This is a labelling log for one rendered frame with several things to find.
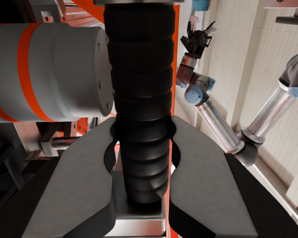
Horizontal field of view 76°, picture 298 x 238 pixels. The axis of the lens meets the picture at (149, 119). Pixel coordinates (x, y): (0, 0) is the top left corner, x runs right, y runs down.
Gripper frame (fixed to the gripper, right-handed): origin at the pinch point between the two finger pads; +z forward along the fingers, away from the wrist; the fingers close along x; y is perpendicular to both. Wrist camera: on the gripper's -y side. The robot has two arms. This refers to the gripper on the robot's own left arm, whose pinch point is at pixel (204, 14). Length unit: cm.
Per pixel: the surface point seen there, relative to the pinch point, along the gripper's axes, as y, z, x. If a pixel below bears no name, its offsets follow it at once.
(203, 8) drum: -519, 200, -399
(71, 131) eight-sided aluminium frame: 32, -52, 53
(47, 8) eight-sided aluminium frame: 24, -25, 63
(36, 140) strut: 43, -49, 61
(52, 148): 43, -51, 58
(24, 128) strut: 45, -46, 63
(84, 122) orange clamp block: 23, -53, 48
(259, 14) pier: -259, 156, -361
